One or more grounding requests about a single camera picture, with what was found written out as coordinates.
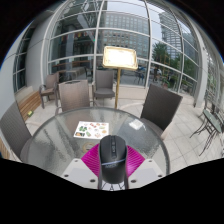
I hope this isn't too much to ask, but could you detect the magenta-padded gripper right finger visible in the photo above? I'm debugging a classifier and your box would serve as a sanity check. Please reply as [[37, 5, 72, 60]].
[[124, 145, 167, 190]]

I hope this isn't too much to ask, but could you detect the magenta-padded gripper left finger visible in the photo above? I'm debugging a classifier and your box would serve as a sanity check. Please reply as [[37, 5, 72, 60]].
[[60, 145, 103, 191]]

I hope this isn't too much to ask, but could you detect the dark grey computer mouse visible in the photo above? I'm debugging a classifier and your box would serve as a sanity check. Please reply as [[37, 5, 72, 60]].
[[98, 134, 129, 185]]

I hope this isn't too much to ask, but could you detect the colourful printed menu card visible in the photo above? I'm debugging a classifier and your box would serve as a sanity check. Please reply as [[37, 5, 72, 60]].
[[73, 120, 110, 140]]

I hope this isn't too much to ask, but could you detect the dark wicker chair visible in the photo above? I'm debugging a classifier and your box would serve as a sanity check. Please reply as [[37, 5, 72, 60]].
[[0, 101, 33, 162], [38, 72, 61, 110], [139, 83, 184, 138], [92, 69, 116, 102], [54, 79, 95, 116]]

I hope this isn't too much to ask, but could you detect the wooden slatted bench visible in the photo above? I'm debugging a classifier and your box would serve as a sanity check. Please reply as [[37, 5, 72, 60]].
[[15, 89, 43, 122], [0, 137, 11, 160]]

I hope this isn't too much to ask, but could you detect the black metal chairs group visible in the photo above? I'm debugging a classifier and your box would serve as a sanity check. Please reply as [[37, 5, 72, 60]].
[[189, 92, 224, 158]]

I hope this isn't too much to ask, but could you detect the gold framed sign stand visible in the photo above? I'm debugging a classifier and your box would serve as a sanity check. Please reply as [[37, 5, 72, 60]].
[[102, 45, 139, 110]]

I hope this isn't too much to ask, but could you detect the brass table centre ring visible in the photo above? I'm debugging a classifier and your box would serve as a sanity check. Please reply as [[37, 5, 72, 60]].
[[82, 141, 100, 153]]

